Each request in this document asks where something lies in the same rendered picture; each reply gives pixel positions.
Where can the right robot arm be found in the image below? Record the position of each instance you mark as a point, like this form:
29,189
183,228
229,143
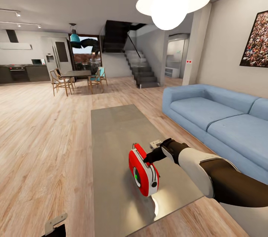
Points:
244,198

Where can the fixed window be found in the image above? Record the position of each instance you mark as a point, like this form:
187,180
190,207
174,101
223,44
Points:
87,53

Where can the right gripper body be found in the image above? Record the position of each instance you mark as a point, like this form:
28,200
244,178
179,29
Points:
153,156

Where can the radio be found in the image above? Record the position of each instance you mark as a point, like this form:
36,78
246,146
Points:
145,174

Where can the breakfast table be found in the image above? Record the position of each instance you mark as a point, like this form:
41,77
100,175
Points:
76,73

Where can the coffee table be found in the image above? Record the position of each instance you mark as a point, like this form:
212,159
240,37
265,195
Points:
120,209

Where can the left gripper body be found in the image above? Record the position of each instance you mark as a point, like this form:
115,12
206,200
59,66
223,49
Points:
58,232

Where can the picture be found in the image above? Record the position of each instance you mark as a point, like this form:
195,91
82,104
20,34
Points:
256,50

